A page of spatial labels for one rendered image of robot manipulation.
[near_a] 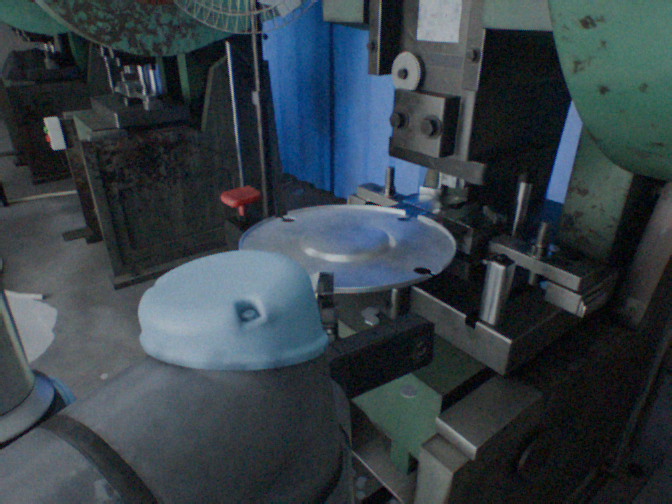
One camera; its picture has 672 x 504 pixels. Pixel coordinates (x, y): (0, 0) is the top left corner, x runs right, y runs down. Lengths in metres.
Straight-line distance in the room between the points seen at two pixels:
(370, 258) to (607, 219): 0.45
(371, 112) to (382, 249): 2.05
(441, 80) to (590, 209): 0.36
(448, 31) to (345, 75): 2.09
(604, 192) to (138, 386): 0.80
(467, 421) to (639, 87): 0.41
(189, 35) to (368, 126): 1.12
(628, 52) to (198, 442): 0.30
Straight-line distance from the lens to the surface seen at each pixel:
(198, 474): 0.18
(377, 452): 1.01
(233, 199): 0.91
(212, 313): 0.18
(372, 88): 2.61
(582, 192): 0.90
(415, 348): 0.42
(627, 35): 0.33
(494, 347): 0.67
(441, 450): 0.62
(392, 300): 0.73
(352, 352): 0.38
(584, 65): 0.36
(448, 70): 0.70
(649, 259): 0.95
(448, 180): 0.80
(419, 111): 0.69
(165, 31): 1.89
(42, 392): 0.65
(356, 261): 0.59
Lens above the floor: 1.08
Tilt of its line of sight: 28 degrees down
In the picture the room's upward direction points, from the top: straight up
